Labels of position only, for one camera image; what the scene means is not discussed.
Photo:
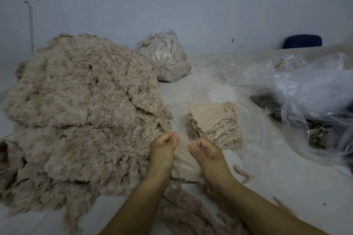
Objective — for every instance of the person's left hand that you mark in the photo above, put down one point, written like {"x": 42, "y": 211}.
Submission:
{"x": 163, "y": 155}

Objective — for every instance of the stack of sorted beige pieces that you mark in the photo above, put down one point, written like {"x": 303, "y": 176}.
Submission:
{"x": 215, "y": 122}

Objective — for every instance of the large pile beige fabric scraps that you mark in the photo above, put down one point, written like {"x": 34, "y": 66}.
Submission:
{"x": 77, "y": 116}

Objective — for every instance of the large clear plastic bag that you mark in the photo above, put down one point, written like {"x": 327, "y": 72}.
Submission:
{"x": 317, "y": 94}

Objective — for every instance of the person's right forearm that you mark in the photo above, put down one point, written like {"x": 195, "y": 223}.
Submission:
{"x": 270, "y": 213}

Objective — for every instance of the person's left forearm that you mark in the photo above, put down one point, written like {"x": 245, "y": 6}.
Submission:
{"x": 132, "y": 210}

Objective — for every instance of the blue chair back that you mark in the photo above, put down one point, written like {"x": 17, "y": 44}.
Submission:
{"x": 303, "y": 41}

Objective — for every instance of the person's right hand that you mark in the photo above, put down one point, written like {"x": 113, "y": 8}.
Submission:
{"x": 212, "y": 161}

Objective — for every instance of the beige fabric piece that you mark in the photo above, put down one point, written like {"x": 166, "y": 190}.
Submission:
{"x": 186, "y": 165}

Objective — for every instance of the clear bag of beige scraps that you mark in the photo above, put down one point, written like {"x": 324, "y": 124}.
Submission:
{"x": 164, "y": 56}

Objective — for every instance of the beige scrap strips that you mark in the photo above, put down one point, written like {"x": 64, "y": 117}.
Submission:
{"x": 190, "y": 210}

